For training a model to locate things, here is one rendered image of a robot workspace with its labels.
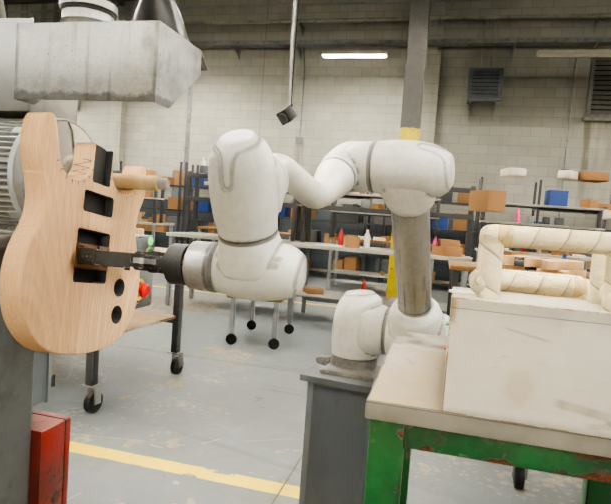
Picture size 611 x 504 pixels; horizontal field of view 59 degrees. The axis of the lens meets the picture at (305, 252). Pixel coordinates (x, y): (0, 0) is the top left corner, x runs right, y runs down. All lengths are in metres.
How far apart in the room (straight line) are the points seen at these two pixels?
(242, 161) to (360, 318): 1.01
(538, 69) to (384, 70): 3.14
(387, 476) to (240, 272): 0.40
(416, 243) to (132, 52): 0.84
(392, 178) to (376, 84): 11.21
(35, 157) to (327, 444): 1.24
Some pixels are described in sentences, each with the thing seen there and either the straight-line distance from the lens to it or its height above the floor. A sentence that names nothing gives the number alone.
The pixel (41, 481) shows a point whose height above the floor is 0.49.
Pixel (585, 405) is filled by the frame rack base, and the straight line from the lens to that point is 0.87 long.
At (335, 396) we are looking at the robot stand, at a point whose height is 0.65.
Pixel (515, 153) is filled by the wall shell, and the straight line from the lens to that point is 12.21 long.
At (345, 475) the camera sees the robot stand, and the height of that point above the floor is 0.40.
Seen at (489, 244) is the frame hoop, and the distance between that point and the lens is 0.83.
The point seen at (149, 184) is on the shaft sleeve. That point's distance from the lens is 1.17.
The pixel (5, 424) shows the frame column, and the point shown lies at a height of 0.67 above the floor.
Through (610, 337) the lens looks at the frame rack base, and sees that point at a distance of 0.85.
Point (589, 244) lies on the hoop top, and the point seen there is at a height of 1.19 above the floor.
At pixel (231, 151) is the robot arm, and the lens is 0.83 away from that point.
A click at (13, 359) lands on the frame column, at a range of 1.47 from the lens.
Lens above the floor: 1.20
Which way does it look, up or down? 4 degrees down
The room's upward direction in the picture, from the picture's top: 4 degrees clockwise
